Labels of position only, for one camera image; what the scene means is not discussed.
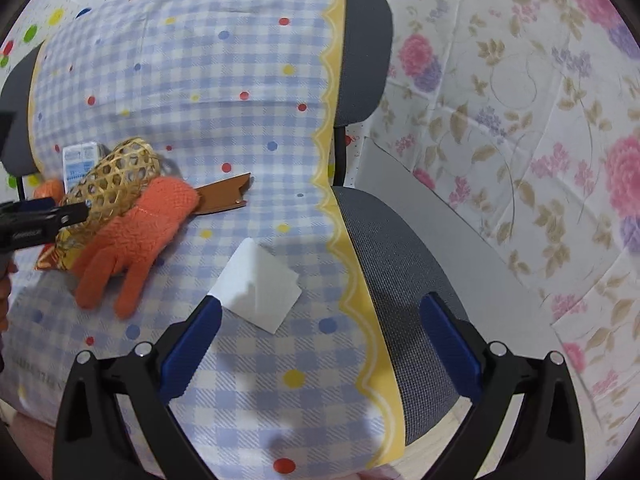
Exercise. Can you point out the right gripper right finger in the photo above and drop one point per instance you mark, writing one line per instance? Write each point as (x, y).
(547, 440)

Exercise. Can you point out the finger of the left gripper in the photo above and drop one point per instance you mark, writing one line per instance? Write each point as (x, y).
(55, 217)
(27, 206)

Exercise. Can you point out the red apple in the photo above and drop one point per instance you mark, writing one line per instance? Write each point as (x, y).
(52, 188)

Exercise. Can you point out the orange knit glove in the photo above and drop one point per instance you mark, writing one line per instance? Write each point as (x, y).
(130, 244)

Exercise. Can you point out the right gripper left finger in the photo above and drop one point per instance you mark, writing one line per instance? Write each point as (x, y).
(91, 440)

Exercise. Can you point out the red yellow snack wrapper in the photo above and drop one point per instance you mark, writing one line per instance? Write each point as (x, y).
(47, 257)

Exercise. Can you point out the grey chair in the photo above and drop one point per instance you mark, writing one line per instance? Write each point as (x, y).
(380, 209)

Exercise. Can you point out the white paper sheet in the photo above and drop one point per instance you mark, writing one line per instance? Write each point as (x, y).
(257, 287)

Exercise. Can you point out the checkered blue seat cloth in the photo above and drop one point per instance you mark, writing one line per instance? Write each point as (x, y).
(200, 159)

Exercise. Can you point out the woven bamboo ball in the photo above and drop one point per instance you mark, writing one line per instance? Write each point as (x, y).
(108, 190)

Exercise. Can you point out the brown cardboard piece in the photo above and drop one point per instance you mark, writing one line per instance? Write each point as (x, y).
(223, 195)

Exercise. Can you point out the white blue milk carton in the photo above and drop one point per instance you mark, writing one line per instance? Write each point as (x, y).
(78, 160)

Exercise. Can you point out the left hand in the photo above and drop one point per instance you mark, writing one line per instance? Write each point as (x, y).
(5, 292)

